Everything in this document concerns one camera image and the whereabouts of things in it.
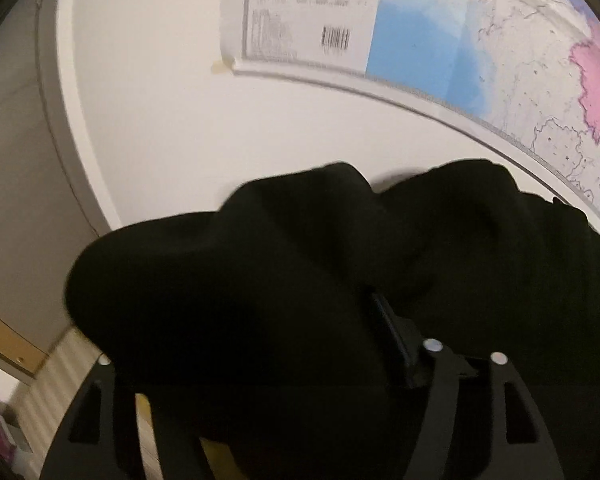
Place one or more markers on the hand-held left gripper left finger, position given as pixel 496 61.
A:
pixel 115 425

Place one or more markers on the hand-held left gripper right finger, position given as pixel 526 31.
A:
pixel 400 350

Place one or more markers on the black garment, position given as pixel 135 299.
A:
pixel 280 285

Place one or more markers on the wooden board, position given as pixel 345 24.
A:
pixel 7 337

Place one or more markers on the grey door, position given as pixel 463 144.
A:
pixel 15 185

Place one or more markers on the colourful wall map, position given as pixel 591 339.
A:
pixel 430 35

